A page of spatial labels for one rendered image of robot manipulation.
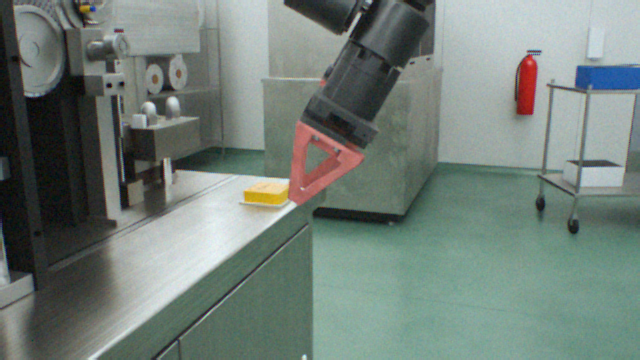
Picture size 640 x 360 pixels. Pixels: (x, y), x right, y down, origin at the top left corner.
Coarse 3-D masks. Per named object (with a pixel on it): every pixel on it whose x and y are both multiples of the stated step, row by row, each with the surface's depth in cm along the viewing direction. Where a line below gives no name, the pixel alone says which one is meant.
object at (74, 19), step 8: (64, 0) 83; (64, 8) 84; (72, 8) 85; (72, 16) 85; (112, 16) 94; (72, 24) 85; (80, 24) 87; (88, 24) 88; (96, 24) 90; (104, 24) 92
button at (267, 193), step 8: (256, 184) 106; (264, 184) 106; (272, 184) 106; (280, 184) 106; (248, 192) 102; (256, 192) 101; (264, 192) 101; (272, 192) 101; (280, 192) 101; (248, 200) 102; (256, 200) 102; (264, 200) 101; (272, 200) 101; (280, 200) 101
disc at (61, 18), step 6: (54, 0) 82; (60, 0) 83; (114, 0) 94; (54, 6) 82; (60, 6) 83; (114, 6) 94; (54, 12) 83; (60, 12) 83; (114, 12) 95; (60, 18) 83; (66, 18) 85; (114, 18) 95; (60, 24) 84; (66, 24) 85; (114, 24) 95; (108, 30) 94
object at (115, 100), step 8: (112, 32) 95; (64, 40) 99; (112, 64) 97; (64, 72) 100; (112, 72) 97; (64, 80) 101; (56, 88) 102; (64, 88) 101; (72, 88) 101; (112, 96) 98; (112, 104) 99; (120, 104) 99; (112, 112) 99; (120, 112) 99; (120, 120) 99; (120, 128) 99; (120, 136) 100
